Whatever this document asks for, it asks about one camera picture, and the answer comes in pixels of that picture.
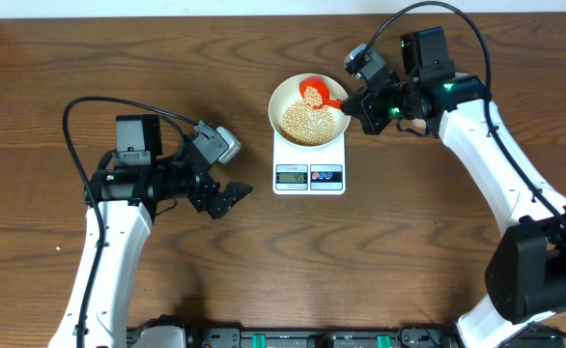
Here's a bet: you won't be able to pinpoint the red plastic measuring scoop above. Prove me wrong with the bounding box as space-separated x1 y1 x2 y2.
298 76 341 109

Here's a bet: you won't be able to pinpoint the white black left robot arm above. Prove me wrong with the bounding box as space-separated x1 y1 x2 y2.
49 114 253 347

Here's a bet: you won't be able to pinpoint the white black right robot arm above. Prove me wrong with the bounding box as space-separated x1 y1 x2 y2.
341 27 566 347

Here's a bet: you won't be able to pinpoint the soybeans in bowl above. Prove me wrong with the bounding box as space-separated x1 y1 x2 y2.
281 100 335 146

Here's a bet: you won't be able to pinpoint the white digital kitchen scale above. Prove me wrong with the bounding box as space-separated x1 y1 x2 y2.
272 133 347 195

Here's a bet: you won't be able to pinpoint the cream round bowl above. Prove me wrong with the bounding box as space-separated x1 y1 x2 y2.
269 73 351 144

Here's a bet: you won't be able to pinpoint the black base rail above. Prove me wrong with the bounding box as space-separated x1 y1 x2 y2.
126 316 566 348

